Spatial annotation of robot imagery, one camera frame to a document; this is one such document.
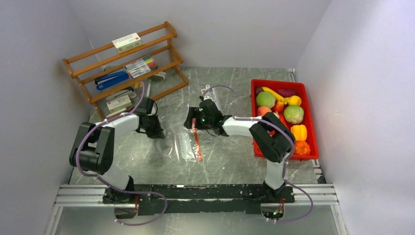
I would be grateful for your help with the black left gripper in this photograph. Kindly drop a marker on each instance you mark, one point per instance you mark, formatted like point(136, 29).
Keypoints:
point(158, 133)

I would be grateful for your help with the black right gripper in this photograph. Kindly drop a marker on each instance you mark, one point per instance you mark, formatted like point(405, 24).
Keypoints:
point(194, 113)

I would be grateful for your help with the clear zip bag orange zipper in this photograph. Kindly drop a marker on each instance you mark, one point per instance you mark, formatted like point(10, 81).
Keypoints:
point(180, 142)

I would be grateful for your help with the orange peach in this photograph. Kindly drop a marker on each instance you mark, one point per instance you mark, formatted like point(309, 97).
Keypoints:
point(263, 110)

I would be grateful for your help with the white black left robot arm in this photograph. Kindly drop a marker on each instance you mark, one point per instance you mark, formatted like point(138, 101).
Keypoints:
point(93, 149)

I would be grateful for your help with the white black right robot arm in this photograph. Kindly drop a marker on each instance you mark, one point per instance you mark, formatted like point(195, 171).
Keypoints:
point(273, 138)

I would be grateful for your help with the ruler set clear package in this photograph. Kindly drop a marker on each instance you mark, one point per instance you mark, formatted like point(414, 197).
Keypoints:
point(210, 93)

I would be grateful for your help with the green white staples box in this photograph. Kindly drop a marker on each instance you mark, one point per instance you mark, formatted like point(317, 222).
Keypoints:
point(119, 103)

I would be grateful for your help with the black white stapler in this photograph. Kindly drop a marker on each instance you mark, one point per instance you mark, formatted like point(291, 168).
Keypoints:
point(129, 91)

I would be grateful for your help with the green white marker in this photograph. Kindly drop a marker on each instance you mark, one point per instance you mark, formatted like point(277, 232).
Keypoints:
point(148, 89)

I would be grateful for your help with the green cabbage far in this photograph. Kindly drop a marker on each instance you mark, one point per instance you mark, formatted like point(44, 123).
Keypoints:
point(265, 99)

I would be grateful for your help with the green cabbage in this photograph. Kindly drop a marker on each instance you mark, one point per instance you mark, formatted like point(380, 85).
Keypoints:
point(265, 99)
point(293, 114)

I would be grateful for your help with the wooden three-tier shelf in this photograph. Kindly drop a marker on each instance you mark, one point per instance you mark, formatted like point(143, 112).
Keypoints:
point(175, 60)

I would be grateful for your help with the marker pen set pack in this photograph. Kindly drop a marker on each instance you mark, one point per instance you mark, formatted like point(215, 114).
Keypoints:
point(141, 66)

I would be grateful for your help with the blue hole punch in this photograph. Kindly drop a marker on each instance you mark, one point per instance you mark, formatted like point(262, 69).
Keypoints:
point(111, 79)

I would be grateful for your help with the red apple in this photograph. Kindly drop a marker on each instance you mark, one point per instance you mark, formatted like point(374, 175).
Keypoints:
point(278, 107)

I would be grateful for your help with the orange carrot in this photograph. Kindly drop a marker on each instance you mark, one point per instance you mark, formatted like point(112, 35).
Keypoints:
point(282, 119)

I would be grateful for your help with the yellow banana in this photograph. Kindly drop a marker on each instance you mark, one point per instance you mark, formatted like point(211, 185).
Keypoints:
point(277, 96)

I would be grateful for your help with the purple eggplant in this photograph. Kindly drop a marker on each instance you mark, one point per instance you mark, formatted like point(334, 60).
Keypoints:
point(286, 92)

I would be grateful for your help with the green cabbage near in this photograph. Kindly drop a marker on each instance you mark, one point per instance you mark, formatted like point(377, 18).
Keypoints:
point(293, 114)

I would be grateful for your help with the yellow squash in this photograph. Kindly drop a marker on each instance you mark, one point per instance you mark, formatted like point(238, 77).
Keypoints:
point(294, 100)

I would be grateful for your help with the yellow bell pepper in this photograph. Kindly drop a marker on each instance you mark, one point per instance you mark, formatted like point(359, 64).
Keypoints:
point(300, 132)

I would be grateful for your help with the white box on top shelf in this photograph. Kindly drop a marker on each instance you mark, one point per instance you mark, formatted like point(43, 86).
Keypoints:
point(127, 42)

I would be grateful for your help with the red plastic bin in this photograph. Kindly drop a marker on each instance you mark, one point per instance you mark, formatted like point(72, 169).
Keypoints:
point(256, 85)

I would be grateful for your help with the orange pumpkin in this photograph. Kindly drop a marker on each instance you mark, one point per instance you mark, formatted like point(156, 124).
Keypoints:
point(302, 148)

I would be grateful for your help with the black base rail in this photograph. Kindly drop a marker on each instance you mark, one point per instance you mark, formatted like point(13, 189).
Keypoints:
point(246, 198)

